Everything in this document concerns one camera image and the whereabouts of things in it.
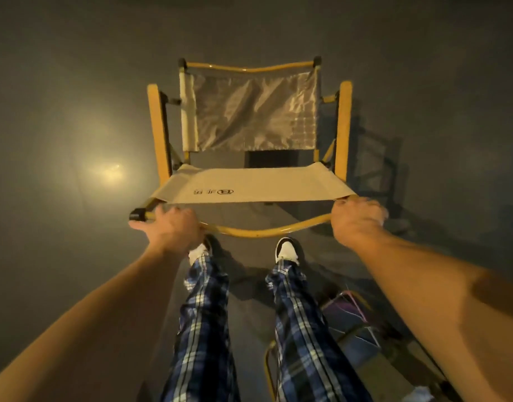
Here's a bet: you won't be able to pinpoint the person's right hand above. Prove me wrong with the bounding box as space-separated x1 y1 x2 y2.
331 196 390 250

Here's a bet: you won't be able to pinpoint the person's left hand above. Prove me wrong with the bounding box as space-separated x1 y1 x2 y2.
129 204 206 260

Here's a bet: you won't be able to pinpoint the person's left forearm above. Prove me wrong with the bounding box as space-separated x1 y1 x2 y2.
0 245 190 402

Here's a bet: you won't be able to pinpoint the person's right forearm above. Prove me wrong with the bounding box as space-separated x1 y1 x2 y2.
356 228 513 402

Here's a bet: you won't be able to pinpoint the person's left shoe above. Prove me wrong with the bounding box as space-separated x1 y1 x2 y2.
188 242 211 267

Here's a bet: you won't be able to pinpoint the person's shoe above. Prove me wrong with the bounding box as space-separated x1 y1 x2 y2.
274 237 302 266
188 242 211 267

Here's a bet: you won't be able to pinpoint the person's right shoe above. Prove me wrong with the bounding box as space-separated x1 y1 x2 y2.
274 237 302 266

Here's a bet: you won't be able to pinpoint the blue plaid trousers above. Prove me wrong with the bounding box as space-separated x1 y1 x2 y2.
160 248 362 402

